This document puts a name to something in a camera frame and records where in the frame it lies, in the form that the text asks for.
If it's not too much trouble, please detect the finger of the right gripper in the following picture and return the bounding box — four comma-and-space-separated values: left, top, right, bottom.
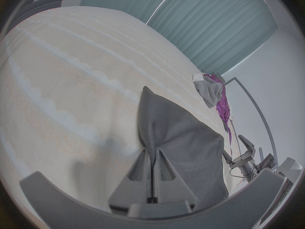
222, 151, 233, 167
238, 134, 256, 156

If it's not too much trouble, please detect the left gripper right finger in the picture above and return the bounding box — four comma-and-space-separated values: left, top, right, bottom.
152, 148, 197, 211

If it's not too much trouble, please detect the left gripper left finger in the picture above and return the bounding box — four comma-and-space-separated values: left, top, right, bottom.
108, 148, 152, 211

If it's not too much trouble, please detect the black T-shirt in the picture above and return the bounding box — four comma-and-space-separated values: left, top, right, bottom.
137, 86, 229, 211

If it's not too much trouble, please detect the bed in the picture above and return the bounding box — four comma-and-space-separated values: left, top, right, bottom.
0, 6, 277, 212

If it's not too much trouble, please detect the purple satin garment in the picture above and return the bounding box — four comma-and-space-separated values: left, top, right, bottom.
204, 73, 235, 143

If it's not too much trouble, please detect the grey garment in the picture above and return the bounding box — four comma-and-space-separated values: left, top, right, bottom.
193, 76, 224, 109

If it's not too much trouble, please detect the black chest of drawers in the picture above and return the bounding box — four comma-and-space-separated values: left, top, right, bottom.
13, 0, 65, 23

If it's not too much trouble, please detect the black cable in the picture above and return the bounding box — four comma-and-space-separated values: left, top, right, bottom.
229, 169, 246, 179

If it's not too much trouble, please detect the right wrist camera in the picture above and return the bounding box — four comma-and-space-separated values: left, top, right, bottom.
258, 147, 277, 170

